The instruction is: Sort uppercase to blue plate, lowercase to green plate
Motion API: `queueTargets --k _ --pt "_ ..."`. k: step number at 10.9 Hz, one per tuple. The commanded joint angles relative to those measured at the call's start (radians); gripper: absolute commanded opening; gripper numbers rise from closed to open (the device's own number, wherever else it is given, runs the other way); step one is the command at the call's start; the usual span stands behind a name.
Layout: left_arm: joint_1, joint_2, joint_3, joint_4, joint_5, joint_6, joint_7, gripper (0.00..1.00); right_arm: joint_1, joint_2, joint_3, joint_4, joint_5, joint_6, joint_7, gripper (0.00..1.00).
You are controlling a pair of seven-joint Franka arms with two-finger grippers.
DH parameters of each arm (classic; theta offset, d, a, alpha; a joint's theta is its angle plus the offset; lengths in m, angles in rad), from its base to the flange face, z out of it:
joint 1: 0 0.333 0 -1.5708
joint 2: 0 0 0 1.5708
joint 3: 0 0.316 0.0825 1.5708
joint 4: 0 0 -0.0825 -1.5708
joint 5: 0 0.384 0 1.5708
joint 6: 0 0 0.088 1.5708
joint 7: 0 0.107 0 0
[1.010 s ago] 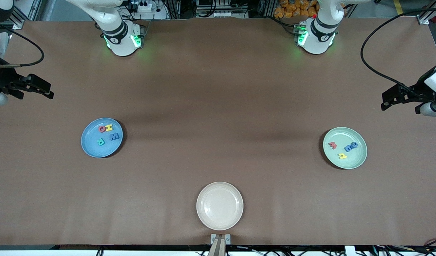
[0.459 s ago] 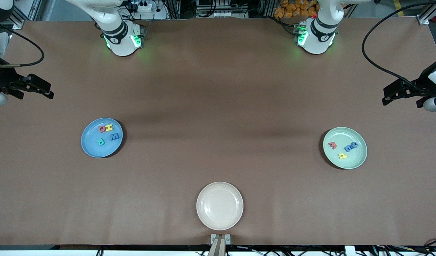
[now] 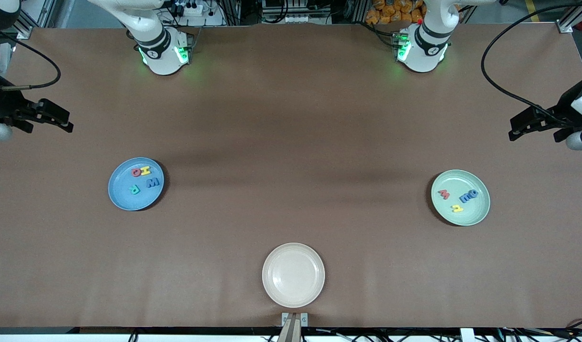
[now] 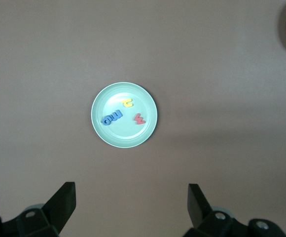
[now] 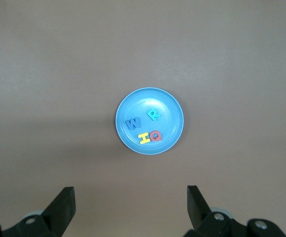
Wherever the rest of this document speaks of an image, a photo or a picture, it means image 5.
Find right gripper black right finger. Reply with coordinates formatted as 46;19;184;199
183;185;286;237

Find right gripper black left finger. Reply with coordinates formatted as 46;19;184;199
0;186;76;237

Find reddish pink letter Q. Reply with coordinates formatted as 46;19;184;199
149;129;164;142

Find yellow uppercase H letter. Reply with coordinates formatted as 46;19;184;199
137;132;151;145

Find teal uppercase R letter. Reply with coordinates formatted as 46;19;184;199
146;109;162;122

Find dark blue uppercase M letter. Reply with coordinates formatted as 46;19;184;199
124;117;142;131

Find blue round plate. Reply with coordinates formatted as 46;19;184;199
115;87;185;156

